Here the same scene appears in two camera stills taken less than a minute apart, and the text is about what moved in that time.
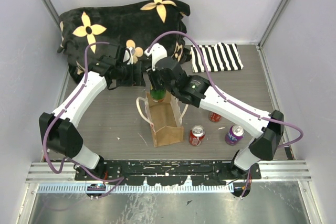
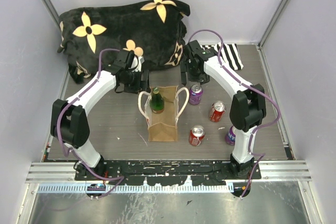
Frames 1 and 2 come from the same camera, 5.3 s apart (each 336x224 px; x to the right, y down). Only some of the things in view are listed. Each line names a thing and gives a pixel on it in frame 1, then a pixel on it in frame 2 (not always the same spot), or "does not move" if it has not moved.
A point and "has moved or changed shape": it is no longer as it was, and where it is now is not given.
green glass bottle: [158, 95] has moved or changed shape
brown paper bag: [165, 119] has moved or changed shape
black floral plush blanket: [133, 25] does not move
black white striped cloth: [220, 56] does not move
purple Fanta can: [234, 135] does not move
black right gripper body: [174, 86] -> [193, 75]
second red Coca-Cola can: [197, 135] does not move
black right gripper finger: [157, 82] -> [183, 77]
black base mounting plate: [207, 172] does not move
